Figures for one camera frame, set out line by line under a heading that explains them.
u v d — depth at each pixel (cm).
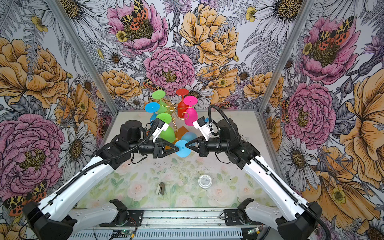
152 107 76
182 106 90
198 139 59
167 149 64
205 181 80
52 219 38
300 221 37
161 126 60
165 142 65
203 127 58
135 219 73
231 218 74
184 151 63
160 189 81
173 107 80
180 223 74
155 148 57
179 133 79
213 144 57
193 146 63
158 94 83
